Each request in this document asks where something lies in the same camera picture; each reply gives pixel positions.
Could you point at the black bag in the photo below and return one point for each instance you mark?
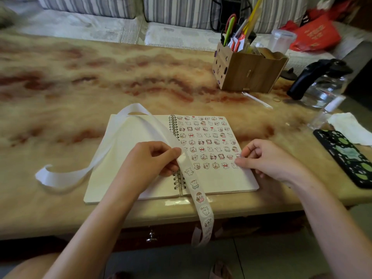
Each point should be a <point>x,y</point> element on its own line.
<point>226,11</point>

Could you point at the yellow ruler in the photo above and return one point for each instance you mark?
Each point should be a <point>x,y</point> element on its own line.
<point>252,14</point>

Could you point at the person's left hand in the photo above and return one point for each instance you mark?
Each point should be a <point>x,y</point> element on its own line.
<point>145,162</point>

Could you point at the black round lid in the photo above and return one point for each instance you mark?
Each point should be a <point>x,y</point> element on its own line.
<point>288,75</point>

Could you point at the person's right forearm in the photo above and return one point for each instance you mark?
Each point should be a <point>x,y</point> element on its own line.
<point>334,223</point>

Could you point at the person's left thumb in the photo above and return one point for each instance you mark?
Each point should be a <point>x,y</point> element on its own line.
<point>170,167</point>

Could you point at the bundle of pens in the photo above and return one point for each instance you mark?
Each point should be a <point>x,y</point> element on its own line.
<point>241,37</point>

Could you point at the person's right thumb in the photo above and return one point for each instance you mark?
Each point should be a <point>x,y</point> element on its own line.
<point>245,164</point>

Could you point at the green and red scissors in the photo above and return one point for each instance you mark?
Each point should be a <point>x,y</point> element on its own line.
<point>229,27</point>

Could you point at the red plastic bag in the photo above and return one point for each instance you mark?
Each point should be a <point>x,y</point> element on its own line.
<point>315,33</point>

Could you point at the person's left forearm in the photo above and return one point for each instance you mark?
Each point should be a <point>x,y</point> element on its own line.
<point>96,226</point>

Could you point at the wooden pen holder box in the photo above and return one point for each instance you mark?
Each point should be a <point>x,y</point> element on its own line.
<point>247,72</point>

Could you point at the small clear plastic bottle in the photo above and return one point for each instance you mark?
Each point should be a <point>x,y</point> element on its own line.
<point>327,111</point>

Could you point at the white sticker tape strip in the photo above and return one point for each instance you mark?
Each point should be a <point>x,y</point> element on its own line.
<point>130,113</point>

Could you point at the striped sofa cushion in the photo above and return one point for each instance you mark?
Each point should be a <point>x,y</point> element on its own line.
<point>87,5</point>
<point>180,11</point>

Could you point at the person's right hand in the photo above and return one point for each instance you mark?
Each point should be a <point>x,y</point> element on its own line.
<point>273,162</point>

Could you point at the person's slipper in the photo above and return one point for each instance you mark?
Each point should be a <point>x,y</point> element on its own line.
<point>221,270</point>

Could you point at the clear plastic lidded container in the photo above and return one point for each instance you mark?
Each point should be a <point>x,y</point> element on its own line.
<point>280,40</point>

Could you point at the spiral notebook with stickers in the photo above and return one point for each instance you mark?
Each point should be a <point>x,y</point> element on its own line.
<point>215,174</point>

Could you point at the pale patterned sofa cover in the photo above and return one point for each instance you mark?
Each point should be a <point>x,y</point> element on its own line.
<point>87,27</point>

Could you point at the clear plastic stick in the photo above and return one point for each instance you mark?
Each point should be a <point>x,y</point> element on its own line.
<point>257,100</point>

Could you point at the person's leg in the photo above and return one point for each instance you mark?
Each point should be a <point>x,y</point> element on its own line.
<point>29,267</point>

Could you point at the phone in black green case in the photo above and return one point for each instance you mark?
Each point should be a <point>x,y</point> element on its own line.
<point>345,156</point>

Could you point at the white tissue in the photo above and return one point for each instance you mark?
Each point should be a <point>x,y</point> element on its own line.
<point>350,127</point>

